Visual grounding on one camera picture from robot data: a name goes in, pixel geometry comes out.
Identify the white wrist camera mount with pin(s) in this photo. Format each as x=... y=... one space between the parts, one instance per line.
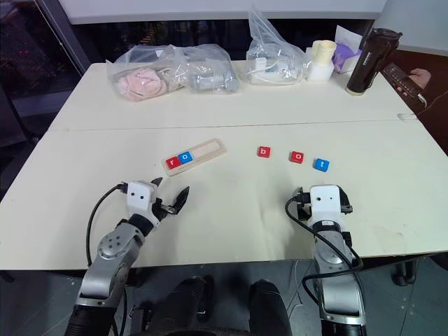
x=140 y=199
x=325 y=203

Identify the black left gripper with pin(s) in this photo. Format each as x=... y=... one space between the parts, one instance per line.
x=162 y=208

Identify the black drinking bottle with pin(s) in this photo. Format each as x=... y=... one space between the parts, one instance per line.
x=371 y=59

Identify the white box of purple gloves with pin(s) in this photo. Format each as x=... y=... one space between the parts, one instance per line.
x=346 y=56

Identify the red letter tile o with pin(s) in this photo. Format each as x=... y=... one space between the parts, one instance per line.
x=296 y=157

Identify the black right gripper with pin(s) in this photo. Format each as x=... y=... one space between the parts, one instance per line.
x=345 y=203

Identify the red letter tile b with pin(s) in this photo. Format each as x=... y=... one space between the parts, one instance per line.
x=264 y=152

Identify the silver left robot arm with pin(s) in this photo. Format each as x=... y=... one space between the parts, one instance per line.
x=112 y=252

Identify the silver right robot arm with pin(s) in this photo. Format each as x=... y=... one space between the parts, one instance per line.
x=332 y=260

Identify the wooden letter tray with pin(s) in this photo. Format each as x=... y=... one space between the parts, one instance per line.
x=210 y=148

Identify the dark rounded knee shape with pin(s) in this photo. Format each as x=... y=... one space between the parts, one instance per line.
x=189 y=304
x=267 y=308

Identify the person's bare hand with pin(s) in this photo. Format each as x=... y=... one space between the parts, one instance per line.
x=421 y=77

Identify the plastic bag with pink cloth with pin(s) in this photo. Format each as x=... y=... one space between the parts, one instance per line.
x=140 y=80

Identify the blue letter tile o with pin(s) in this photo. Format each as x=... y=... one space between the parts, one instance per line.
x=185 y=157

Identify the plastic bag with grey parts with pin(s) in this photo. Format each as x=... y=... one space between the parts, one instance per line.
x=213 y=77

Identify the black table caster wheel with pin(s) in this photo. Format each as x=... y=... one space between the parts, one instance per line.
x=404 y=274

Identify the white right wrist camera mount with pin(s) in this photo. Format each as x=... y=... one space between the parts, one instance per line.
x=325 y=203

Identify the blue letter tile t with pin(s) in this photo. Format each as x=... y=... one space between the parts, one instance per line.
x=321 y=164

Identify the black handheld remote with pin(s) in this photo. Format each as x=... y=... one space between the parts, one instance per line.
x=402 y=81

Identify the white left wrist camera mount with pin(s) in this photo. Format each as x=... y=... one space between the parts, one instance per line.
x=140 y=199

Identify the red letter tile r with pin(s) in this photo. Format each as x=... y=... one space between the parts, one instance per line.
x=172 y=162

